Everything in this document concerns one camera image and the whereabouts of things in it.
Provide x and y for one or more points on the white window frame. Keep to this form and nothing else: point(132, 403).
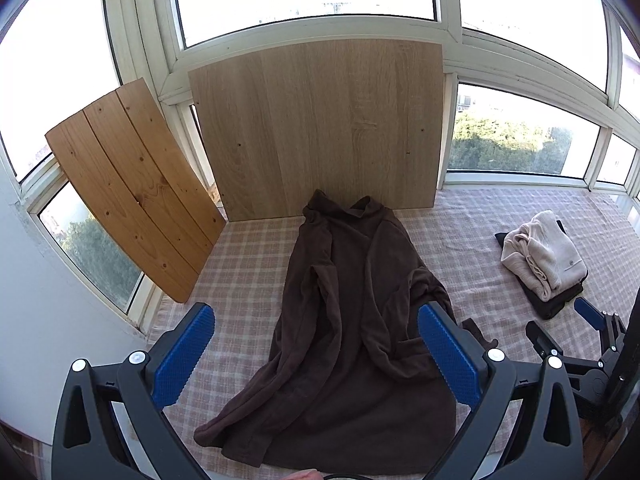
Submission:
point(446, 10)

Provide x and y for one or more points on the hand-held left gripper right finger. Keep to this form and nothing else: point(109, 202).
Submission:
point(450, 355)

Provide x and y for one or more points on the pink plaid blanket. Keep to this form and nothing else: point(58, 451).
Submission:
point(250, 270)

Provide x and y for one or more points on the brown fleece sweater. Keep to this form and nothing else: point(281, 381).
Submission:
point(340, 310)

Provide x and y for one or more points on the light oak wood board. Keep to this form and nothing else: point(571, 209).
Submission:
point(320, 130)

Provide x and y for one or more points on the black folded garment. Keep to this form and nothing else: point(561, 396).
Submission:
point(545, 307)

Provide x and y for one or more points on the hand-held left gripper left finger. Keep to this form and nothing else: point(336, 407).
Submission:
point(182, 355)

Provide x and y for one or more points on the beige folded sweater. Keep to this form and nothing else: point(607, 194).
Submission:
point(545, 255)

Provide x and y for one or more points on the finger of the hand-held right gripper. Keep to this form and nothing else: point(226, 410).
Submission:
point(590, 311)
point(542, 340)

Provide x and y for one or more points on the pine plank board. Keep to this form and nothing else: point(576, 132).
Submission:
point(135, 185)

